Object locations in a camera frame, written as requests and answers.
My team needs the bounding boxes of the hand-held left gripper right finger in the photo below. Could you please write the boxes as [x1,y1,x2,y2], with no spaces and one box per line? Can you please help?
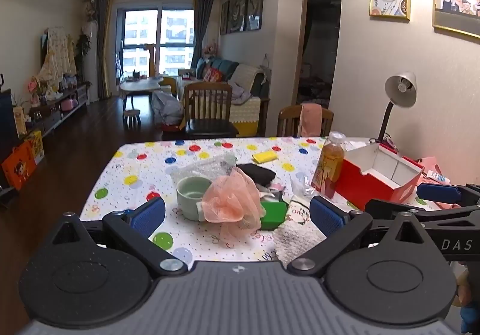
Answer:
[287,195,448,278]

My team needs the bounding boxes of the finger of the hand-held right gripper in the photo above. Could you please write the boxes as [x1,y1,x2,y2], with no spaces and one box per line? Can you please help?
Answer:
[416,182,480,209]
[365,199,480,231]

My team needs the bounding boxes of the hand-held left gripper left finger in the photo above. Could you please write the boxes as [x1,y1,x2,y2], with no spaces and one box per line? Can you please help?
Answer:
[52,195,188,278]

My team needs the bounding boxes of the red cardboard box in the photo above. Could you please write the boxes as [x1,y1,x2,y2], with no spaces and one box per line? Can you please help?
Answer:
[335,142,424,212]

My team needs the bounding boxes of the white panda print pack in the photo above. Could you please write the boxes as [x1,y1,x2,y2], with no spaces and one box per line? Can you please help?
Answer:
[273,195,328,264]

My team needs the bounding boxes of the green sponge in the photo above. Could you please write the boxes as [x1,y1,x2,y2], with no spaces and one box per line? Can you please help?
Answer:
[259,200,289,230]

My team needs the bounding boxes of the black cloth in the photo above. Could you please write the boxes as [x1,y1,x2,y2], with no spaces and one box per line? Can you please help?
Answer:
[236,163,277,185]

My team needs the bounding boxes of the pink mesh bath pouf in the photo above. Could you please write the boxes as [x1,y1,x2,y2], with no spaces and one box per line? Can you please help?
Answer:
[201,167,267,242]

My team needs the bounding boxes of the person's right hand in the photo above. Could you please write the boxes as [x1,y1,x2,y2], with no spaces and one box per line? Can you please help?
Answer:
[459,269,480,333]

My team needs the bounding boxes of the white tube with blue print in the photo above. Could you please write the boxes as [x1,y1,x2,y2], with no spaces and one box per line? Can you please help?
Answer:
[425,170,451,184]

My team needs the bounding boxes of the pink plastic bag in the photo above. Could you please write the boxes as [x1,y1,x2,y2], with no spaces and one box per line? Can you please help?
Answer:
[403,156,462,210]

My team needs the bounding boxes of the balloon print tablecloth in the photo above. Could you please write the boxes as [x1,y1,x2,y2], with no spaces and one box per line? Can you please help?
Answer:
[79,137,376,264]

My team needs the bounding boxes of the pale green ceramic cup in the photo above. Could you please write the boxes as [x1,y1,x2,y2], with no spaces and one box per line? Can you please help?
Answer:
[176,176,214,222]

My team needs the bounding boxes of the tea bottle with white cap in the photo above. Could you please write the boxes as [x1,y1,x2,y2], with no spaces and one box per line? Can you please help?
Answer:
[310,131,346,198]

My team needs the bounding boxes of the clear bubble wrap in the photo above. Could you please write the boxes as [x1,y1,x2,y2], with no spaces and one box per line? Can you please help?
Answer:
[170,155,238,185]

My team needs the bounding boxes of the yellow sponge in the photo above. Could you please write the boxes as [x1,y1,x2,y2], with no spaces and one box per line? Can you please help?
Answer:
[252,150,278,164]

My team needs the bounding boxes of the pink towel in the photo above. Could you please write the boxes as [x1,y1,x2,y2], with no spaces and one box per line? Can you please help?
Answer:
[298,103,322,137]

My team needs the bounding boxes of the small wooden stool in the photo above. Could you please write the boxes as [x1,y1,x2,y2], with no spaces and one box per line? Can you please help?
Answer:
[123,109,141,127]

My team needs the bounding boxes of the wooden chair with towel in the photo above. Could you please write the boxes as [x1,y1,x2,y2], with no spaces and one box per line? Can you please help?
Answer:
[277,104,334,137]

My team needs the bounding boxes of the grey desk lamp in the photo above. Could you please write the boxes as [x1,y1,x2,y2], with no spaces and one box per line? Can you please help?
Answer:
[369,72,418,144]

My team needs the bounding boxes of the grey plastic bag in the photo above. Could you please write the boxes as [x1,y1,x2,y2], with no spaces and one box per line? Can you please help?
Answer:
[151,90,184,125]

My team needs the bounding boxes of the wooden chair with dark seat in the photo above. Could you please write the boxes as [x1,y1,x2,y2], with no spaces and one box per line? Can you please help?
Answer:
[184,81,239,139]

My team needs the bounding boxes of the yellow printed box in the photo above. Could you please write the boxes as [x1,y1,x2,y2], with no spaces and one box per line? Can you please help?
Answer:
[23,130,46,166]

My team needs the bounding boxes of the low wooden media cabinet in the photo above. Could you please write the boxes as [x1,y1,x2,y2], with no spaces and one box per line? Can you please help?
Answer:
[28,81,92,136]

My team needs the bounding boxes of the orange gift bag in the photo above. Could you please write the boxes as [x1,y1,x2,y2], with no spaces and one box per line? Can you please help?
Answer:
[2,143,38,191]

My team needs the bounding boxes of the sofa with crochet blanket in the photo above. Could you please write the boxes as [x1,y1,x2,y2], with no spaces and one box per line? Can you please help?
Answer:
[176,57,271,136]

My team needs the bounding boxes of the white standing air conditioner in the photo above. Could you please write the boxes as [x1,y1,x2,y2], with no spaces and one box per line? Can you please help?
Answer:
[82,20,100,105]

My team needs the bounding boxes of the large window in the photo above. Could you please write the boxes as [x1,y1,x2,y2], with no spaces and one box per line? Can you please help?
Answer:
[116,6,197,76]

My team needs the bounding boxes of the grey curtain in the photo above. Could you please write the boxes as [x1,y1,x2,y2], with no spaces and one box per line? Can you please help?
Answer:
[193,0,220,69]
[94,0,113,99]

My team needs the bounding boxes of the green house plant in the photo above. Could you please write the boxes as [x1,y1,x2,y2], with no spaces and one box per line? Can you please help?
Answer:
[75,34,92,73]

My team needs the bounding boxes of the hanging printed cloth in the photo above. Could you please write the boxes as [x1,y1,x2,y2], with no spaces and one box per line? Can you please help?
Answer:
[37,27,77,90]

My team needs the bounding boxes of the wooden door frame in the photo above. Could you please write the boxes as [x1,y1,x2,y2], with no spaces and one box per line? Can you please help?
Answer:
[290,0,343,108]

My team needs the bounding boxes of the dark framed wall picture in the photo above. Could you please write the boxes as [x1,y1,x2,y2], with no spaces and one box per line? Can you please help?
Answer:
[246,0,265,31]
[228,0,249,34]
[220,1,230,36]

